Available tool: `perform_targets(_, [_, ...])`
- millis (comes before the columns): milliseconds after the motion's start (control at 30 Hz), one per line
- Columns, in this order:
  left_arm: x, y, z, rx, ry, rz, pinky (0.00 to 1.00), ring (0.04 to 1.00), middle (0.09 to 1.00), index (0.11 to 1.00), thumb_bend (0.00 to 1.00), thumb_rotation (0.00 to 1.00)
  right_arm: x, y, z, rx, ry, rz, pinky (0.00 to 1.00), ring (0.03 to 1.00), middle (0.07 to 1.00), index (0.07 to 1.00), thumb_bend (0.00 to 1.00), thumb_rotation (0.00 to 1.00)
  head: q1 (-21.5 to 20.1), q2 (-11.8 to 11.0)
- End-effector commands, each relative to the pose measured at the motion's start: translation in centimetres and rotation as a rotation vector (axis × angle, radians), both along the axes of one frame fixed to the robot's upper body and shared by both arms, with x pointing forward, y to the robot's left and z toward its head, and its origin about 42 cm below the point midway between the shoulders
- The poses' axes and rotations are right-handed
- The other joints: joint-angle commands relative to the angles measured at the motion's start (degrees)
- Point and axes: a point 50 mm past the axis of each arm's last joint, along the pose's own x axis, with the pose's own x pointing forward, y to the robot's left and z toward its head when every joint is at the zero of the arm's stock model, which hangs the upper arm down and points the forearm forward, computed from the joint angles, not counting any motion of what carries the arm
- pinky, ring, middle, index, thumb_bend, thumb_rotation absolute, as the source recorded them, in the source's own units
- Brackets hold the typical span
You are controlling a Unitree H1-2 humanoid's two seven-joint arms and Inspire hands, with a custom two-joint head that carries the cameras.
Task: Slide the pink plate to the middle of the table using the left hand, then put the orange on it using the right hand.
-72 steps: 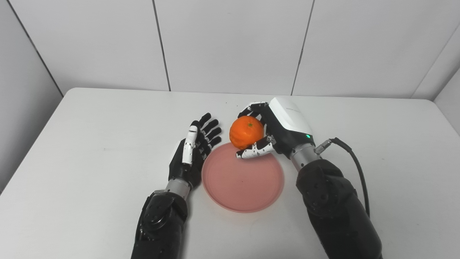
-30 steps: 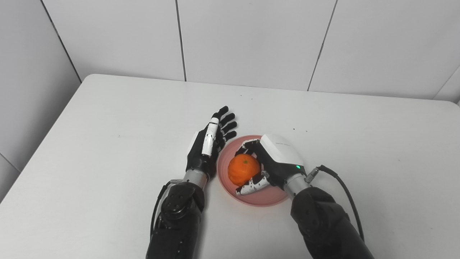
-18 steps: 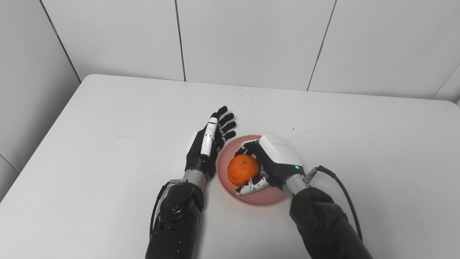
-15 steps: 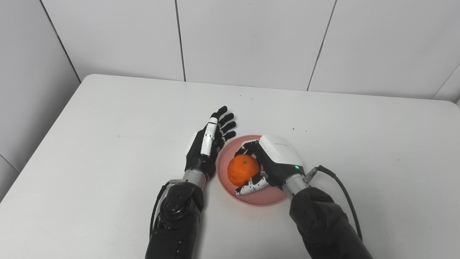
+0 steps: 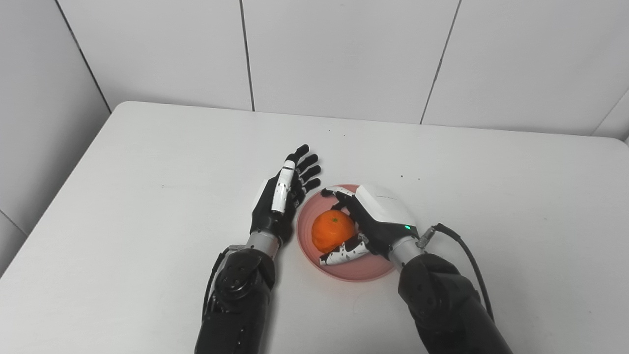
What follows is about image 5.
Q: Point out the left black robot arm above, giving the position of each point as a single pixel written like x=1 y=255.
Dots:
x=241 y=300

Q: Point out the pink round plate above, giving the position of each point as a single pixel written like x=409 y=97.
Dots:
x=344 y=268

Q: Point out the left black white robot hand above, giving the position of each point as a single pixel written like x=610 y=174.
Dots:
x=277 y=206

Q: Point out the orange fruit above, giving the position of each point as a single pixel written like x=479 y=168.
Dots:
x=333 y=230

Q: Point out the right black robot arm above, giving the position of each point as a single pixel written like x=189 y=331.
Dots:
x=447 y=305

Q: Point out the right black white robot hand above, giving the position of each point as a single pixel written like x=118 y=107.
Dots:
x=383 y=216

